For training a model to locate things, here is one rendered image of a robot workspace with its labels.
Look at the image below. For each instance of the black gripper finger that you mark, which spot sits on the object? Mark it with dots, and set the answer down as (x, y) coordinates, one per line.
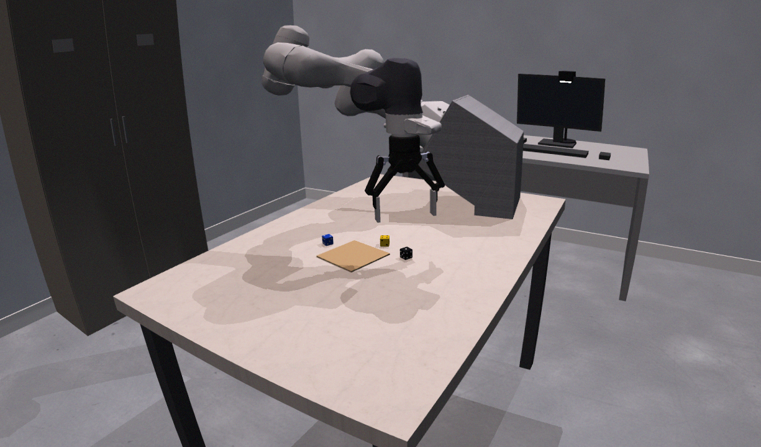
(427, 156)
(375, 192)

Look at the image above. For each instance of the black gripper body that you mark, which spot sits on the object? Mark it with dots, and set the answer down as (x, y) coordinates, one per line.
(404, 148)

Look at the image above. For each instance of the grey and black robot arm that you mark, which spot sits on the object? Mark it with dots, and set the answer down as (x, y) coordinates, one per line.
(391, 89)

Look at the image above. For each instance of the tan square mat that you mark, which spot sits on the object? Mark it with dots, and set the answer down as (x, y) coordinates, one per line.
(353, 255)

